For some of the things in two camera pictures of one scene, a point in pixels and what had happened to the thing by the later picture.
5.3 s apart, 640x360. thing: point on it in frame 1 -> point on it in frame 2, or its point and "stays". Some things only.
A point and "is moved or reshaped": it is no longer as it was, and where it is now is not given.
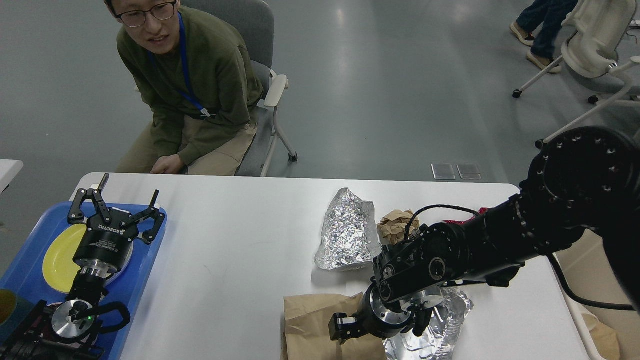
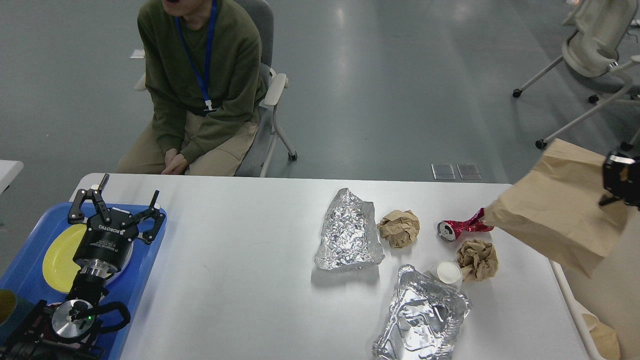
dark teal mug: x=12 y=311 stays
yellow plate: x=59 y=269 stays
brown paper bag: x=305 y=334 is moved or reshaped
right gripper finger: x=342 y=327 -> x=621 y=179
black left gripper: x=107 y=243 stays
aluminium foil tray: x=439 y=340 stays
